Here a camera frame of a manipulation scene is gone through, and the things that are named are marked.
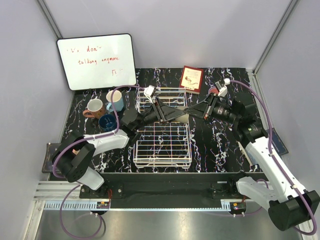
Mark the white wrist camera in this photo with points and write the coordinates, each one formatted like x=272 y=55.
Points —
x=221 y=86
x=149 y=93

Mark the dark blue ceramic mug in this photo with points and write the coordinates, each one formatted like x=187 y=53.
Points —
x=107 y=122

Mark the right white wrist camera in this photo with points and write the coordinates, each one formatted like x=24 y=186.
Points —
x=221 y=86

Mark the white slotted cable duct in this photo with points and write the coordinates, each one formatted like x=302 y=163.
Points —
x=223 y=205

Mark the light blue ceramic mug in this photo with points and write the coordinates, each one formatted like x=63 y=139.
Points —
x=114 y=97

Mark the dark blue book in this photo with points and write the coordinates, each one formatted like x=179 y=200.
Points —
x=278 y=144

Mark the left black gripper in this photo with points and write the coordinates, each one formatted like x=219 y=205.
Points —
x=168 y=113

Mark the white wire dish rack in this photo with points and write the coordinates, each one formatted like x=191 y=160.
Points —
x=163 y=144

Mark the white dry-erase board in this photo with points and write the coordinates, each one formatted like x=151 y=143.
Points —
x=95 y=62

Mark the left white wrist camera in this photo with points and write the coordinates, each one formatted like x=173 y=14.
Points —
x=149 y=93

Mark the pink plastic cup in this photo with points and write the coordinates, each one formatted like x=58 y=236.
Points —
x=213 y=90

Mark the beige ceramic mug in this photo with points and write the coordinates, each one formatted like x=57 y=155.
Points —
x=184 y=119

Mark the salmon pink floral mug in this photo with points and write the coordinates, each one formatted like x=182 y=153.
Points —
x=94 y=109

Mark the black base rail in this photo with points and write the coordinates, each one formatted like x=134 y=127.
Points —
x=169 y=187

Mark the light blue paperback book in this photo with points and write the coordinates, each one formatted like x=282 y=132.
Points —
x=248 y=156

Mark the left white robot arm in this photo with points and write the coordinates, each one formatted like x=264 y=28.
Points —
x=72 y=159

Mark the dark Tale of Two Cities book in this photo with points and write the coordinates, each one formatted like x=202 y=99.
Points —
x=50 y=150

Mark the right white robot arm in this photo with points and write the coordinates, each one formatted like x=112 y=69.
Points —
x=289 y=203

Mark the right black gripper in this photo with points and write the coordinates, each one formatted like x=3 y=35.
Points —
x=205 y=108

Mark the red and cream book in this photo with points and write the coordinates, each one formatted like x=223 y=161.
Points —
x=191 y=79

